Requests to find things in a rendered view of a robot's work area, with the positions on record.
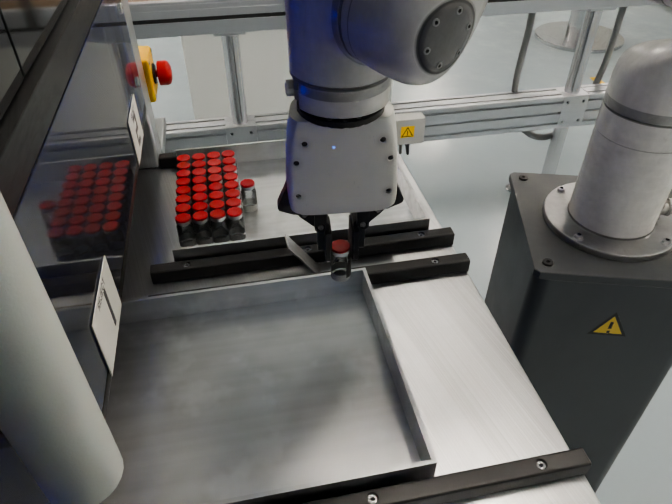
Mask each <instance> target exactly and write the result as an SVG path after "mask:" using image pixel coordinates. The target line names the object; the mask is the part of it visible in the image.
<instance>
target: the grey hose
mask: <svg viewBox="0 0 672 504"><path fill-rule="evenodd" d="M626 10H627V7H620V8H619V10H618V14H617V17H616V21H615V23H614V27H613V30H612V34H611V37H610V41H609V44H608V46H607V50H606V53H605V55H604V58H603V61H602V63H601V66H600V68H599V71H598V73H597V75H596V77H595V79H594V81H593V84H600V82H601V79H602V77H603V76H604V74H605V71H606V69H607V67H608V64H609V62H610V59H611V55H612V53H613V50H614V48H615V45H616V41H617V39H618V35H619V32H620V28H621V25H622V22H623V19H624V15H625V13H626ZM528 14H529V15H528V19H527V24H526V28H525V32H524V33H525V34H524V37H523V41H522V45H521V48H520V52H519V56H518V59H517V63H516V68H515V72H514V77H513V82H512V89H511V92H514V93H516V92H518V88H519V82H520V81H519V80H520V77H521V76H520V75H521V72H522V68H523V63H524V60H525V56H526V52H527V49H528V45H529V41H530V38H531V34H532V30H533V26H534V22H535V16H536V13H528ZM552 132H553V131H552ZM552 132H550V133H547V134H537V133H534V132H532V131H523V132H522V133H523V134H525V135H526V136H528V137H529V138H532V139H534V140H540V141H541V140H548V139H551V136H552Z"/></svg>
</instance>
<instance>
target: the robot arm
mask: <svg viewBox="0 0 672 504"><path fill-rule="evenodd" d="M487 2H488V0H285V13H286V29H287V44H288V60H289V72H290V75H291V76H292V79H286V80H285V82H286V83H285V93H286V95H287V96H294V98H295V99H294V100H293V101H292V102H291V104H290V108H289V113H288V120H287V130H286V181H285V184H284V186H283V188H282V190H281V193H280V195H279V197H278V200H277V206H278V210H279V211H281V212H285V213H288V214H292V215H295V214H296V215H299V217H300V218H302V219H303V220H305V221H306V222H308V223H309V224H311V225H312V226H314V227H315V231H316V232H317V246H318V251H322V250H324V253H325V261H326V262H331V261H332V230H331V224H330V217H329V216H328V215H327V214H340V213H350V215H349V227H348V228H349V229H348V242H349V243H350V253H351V258H352V259H353V260H358V257H359V248H363V247H364V241H365V229H367V228H368V227H369V222H370V221H371V220H373V219H374V218H375V217H376V216H378V215H379V214H380V213H381V212H382V211H383V210H384V209H388V208H390V207H393V206H395V205H398V204H400V203H402V202H403V200H404V198H403V195H402V192H401V189H400V187H399V185H398V183H397V169H398V152H397V128H396V118H395V112H394V107H393V105H392V104H391V102H390V97H391V84H392V80H395V81H398V82H400V83H403V84H407V85H425V84H429V83H432V82H434V81H436V80H437V79H439V78H440V77H442V76H443V75H445V74H446V73H447V72H448V71H449V70H450V69H451V67H452V66H453V65H454V64H455V63H456V61H457V60H458V58H459V57H460V56H461V54H462V53H463V51H464V49H465V47H466V46H467V44H468V42H469V40H470V39H471V37H472V35H473V33H474V31H475V29H476V27H477V25H478V23H479V21H480V19H481V16H482V14H483V12H484V9H485V7H486V5H487ZM671 189H672V38H670V39H660V40H652V41H646V42H642V43H639V44H636V45H634V46H632V47H630V48H629V49H627V50H626V51H625V52H624V53H623V54H622V55H621V56H620V58H619V59H618V61H617V63H616V65H615V67H614V69H613V71H612V74H611V76H610V79H609V82H608V85H607V88H606V91H605V95H604V97H603V100H602V103H601V106H600V110H599V113H598V116H597V119H596V122H595V125H594V128H593V131H592V134H591V137H590V140H589V144H588V147H587V150H586V153H585V156H584V159H583V162H582V165H581V168H580V171H579V174H578V178H577V181H576V182H574V183H569V184H565V185H562V186H559V187H557V188H556V189H554V190H552V191H551V192H550V193H549V194H548V195H547V197H546V199H545V202H544V205H543V216H544V219H545V221H546V223H547V225H548V226H549V227H550V229H551V230H552V231H553V232H554V233H555V234H556V235H557V236H558V237H560V238H561V239H562V240H564V241H565V242H567V243H568V244H570V245H572V246H574V247H575V248H577V249H580V250H582V251H584V252H587V253H589V254H592V255H595V256H598V257H602V258H606V259H611V260H617V261H625V262H641V261H650V260H654V259H657V258H660V257H662V256H665V255H667V254H668V253H669V252H670V251H672V214H671V213H672V198H668V195H669V193H670V191H671ZM298 195H299V196H300V197H299V196H298Z"/></svg>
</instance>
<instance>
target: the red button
mask: <svg viewBox="0 0 672 504"><path fill-rule="evenodd" d="M156 68H157V70H155V75H156V77H158V80H159V83H160V85H161V86H162V85H170V84H171V83H172V80H173V75H172V69H171V65H170V64H169V62H168V61H166V60H158V61H156Z"/></svg>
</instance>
